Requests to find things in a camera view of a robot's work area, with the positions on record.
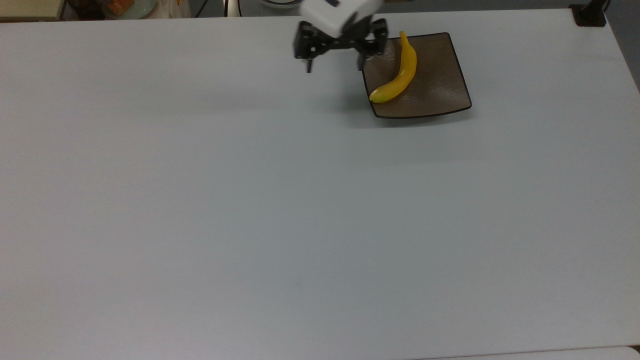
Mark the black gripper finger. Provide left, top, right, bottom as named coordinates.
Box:
left=355, top=18, right=389, bottom=72
left=292, top=21, right=327, bottom=74

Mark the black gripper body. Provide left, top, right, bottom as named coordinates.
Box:
left=320, top=17, right=375, bottom=53

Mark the yellow banana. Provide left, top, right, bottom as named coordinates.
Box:
left=368, top=30, right=418, bottom=105

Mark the square brown ceramic plate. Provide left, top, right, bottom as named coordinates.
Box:
left=361, top=32, right=473, bottom=120

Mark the plate with orange food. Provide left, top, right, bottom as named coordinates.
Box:
left=102, top=0, right=158, bottom=20

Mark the white plastic bag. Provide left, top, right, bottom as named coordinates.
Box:
left=155, top=0, right=193, bottom=20

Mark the light wooden board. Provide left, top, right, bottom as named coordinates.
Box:
left=0, top=0, right=66, bottom=22

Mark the black table clamp mount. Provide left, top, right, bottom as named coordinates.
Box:
left=568, top=0, right=609, bottom=28

